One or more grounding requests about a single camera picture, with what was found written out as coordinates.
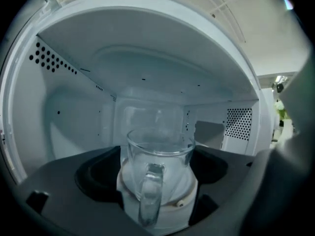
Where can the clear glass cup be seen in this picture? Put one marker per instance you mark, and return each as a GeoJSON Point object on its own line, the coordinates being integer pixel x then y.
{"type": "Point", "coordinates": [160, 161]}

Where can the white flower plant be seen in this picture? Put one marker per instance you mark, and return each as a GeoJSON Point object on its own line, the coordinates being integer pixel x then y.
{"type": "Point", "coordinates": [280, 108]}

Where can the white microwave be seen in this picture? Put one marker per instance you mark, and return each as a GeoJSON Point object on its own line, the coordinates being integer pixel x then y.
{"type": "Point", "coordinates": [73, 107]}

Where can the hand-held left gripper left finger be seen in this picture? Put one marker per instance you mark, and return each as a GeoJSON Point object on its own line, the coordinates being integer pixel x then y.
{"type": "Point", "coordinates": [61, 193]}

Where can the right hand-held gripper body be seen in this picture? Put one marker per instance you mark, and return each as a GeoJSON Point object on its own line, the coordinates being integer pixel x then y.
{"type": "Point", "coordinates": [283, 176]}

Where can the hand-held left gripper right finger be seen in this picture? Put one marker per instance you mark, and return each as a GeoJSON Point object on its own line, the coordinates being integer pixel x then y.
{"type": "Point", "coordinates": [221, 205]}

